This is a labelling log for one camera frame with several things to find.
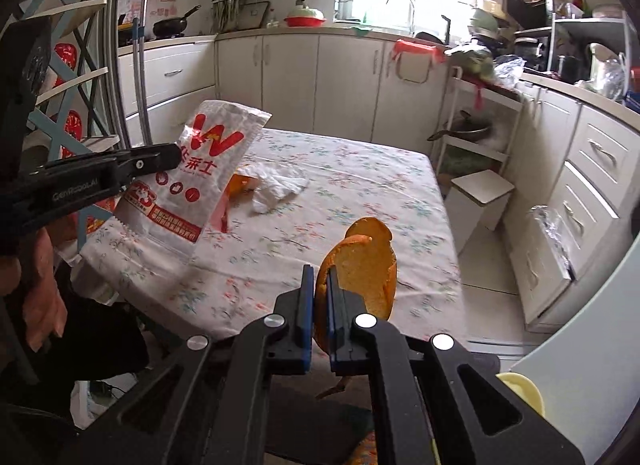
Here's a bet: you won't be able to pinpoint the black wok on stove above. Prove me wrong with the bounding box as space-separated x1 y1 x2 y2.
153 5 201 40

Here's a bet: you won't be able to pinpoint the large orange peel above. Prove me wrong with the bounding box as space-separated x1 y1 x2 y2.
314 217 397 352

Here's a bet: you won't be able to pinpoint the white base cabinets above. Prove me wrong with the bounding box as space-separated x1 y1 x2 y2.
117 30 584 226

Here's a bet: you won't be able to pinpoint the black frying pan on rack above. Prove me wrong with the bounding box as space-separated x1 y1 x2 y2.
427 110 492 142

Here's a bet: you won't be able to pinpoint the white rolling storage rack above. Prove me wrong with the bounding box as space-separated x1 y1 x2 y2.
428 66 524 180

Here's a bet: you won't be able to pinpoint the clear plastic bag in drawer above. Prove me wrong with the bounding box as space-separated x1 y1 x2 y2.
528 205 577 281

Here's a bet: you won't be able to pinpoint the floral tablecloth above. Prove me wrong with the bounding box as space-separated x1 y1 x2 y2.
81 129 468 341

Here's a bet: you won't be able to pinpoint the red bag hanging holder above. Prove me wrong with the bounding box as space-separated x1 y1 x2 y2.
392 40 446 84

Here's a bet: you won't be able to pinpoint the yellow plastic trash bin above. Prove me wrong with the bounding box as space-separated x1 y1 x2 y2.
497 372 546 417

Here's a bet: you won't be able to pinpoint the red bowl with cover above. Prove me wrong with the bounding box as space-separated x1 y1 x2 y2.
284 5 326 28

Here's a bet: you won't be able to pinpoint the green vegetables bag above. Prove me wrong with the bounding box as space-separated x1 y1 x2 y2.
445 43 494 80

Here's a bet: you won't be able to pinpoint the white refrigerator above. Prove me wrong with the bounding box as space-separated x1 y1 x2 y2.
512 242 639 464

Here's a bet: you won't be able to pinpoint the small white wooden stool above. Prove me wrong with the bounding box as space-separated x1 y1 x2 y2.
445 170 515 254

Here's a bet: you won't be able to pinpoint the white red paper food bag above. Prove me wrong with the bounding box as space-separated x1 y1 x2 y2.
79 99 272 266

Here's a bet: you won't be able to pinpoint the person's left hand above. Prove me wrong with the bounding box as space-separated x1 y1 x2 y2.
1 215 76 352

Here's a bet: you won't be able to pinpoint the kitchen faucet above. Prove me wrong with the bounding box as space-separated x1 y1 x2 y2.
385 0 414 23

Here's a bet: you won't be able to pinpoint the white paper towel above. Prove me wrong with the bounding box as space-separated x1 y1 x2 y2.
236 162 309 214

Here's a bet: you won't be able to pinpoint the small orange peel piece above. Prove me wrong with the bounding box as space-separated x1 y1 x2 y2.
220 173 260 203

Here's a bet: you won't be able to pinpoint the white drawer cabinet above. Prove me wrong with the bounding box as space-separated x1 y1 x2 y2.
511 106 639 333

